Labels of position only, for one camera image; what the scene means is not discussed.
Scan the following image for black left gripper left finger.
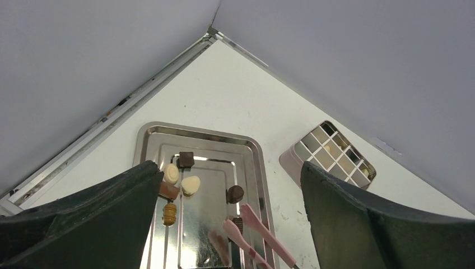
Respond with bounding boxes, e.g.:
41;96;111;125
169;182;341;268
1;161;163;268

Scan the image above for white heart chocolate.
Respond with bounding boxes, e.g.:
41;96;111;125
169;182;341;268
181;176;201;196
164;163;180;185

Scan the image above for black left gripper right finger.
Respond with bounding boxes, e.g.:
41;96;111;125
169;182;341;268
300;161;474;268

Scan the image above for pink-tipped metal tweezers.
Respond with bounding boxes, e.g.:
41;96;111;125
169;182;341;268
222;203;300;269

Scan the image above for dark brown square chocolate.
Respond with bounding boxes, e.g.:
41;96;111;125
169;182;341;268
159;181;180;201

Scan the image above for dark oval chocolate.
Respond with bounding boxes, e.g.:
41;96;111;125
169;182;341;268
232;217;244;234

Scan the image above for brown ridged chocolate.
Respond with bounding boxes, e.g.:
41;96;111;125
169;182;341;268
162;203;177;226

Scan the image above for large steel tray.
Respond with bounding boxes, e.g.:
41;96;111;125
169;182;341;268
133;122;273;268

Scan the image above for pink grid chocolate box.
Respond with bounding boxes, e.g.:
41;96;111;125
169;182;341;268
279;120;376;189

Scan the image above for dark round chocolate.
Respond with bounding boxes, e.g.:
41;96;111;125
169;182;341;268
226;185;245;204

